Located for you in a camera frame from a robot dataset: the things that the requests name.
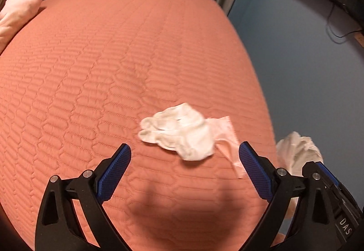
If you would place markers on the pink pillow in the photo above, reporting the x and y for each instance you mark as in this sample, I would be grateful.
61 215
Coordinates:
17 9

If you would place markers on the white sock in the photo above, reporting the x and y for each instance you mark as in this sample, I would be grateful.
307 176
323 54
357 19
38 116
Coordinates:
179 131

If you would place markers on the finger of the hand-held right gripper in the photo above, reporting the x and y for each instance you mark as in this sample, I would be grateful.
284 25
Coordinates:
330 175

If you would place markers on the pale pink cloth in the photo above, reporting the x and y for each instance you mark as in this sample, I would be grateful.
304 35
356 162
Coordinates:
224 140

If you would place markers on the white plastic bag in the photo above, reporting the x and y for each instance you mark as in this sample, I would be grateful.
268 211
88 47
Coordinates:
298 151

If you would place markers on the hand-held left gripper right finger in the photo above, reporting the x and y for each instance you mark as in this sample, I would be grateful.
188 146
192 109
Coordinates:
254 171

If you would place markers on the orange quilted bedspread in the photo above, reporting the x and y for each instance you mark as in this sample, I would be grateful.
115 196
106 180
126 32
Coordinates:
113 69

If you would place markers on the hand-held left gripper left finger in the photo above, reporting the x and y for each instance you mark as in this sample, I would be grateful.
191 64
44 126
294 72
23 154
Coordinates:
113 172

